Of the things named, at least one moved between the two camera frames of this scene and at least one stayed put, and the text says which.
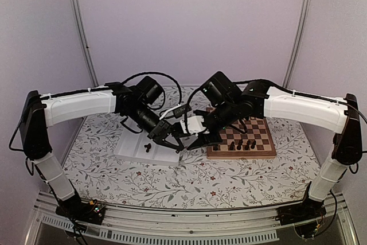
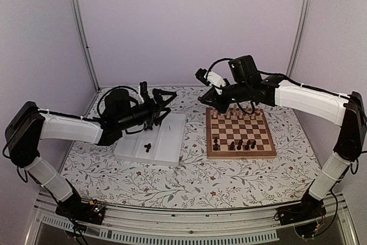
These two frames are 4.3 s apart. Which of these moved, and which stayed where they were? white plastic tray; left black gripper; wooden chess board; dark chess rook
Moved: left black gripper
Stayed: wooden chess board; white plastic tray; dark chess rook
